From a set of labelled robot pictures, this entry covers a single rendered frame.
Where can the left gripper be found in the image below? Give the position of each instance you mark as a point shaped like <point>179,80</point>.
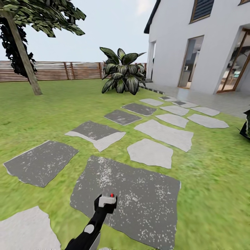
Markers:
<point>107,209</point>

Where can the door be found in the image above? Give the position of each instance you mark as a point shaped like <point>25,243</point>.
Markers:
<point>237,63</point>

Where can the fixed window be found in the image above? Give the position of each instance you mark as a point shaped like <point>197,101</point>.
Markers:
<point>190,61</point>

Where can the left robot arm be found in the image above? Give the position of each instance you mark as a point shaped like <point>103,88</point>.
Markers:
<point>89,239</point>

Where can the tree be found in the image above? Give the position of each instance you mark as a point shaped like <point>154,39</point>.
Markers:
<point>11,49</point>
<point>45,14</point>

